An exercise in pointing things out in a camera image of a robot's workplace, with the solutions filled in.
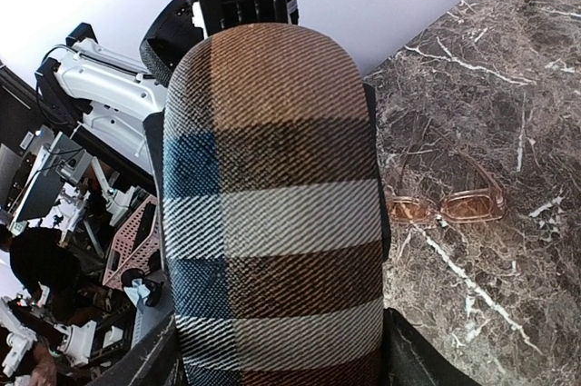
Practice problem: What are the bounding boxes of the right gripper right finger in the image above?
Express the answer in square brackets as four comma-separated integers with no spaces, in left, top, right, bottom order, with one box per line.
[360,84,391,263]

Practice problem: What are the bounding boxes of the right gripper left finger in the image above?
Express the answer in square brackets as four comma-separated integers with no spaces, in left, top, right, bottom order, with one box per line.
[143,111,167,268]

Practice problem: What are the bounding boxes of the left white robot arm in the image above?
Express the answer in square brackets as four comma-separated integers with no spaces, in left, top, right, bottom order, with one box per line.
[35,0,299,175]

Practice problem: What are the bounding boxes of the pink transparent sunglasses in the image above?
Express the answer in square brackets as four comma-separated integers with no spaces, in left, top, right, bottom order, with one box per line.
[386,136,507,225]

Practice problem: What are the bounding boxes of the pink perforated crate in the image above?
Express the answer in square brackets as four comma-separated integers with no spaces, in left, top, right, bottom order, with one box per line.
[102,196,161,290]

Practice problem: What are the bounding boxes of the person in black shirt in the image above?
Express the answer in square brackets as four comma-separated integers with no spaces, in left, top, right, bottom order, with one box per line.
[1,225,82,322]

